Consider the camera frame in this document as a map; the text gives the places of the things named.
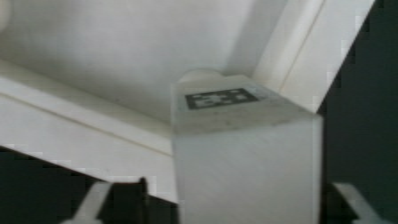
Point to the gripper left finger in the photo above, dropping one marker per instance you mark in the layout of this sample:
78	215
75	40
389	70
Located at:
119	204

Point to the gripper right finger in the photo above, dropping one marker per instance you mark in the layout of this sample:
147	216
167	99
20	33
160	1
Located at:
345	207

